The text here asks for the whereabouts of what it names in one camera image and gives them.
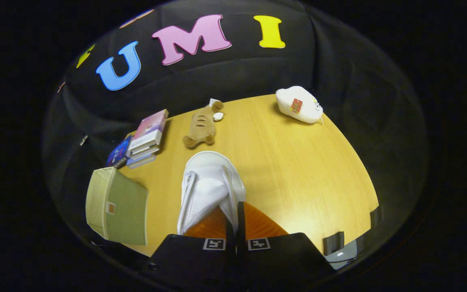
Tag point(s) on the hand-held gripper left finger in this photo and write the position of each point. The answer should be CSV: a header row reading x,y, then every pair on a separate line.
x,y
189,259

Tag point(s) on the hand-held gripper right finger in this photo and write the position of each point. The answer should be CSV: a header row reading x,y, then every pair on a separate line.
x,y
241,227

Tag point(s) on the white canvas shoe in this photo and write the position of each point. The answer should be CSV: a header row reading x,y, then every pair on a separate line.
x,y
209,182

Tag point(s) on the black table clamp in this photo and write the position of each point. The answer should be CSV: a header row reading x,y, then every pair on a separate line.
x,y
333,242
375,216

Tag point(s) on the brown plush toy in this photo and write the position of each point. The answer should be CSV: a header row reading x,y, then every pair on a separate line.
x,y
202,126

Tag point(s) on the white paperback book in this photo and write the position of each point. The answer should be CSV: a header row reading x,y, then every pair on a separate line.
x,y
144,156
146,148

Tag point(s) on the dark blue book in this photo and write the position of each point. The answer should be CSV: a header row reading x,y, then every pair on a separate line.
x,y
118,154

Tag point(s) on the white plush toy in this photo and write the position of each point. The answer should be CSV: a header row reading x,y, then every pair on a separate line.
x,y
300,104

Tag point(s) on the pink cover book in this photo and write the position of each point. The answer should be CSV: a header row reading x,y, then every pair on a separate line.
x,y
150,125

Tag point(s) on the silver clip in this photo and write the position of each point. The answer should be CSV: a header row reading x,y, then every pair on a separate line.
x,y
83,140

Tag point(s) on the black backdrop cloth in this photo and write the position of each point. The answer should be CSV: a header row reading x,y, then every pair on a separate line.
x,y
339,81

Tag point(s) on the copper clip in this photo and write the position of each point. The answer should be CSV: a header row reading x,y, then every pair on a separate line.
x,y
61,86

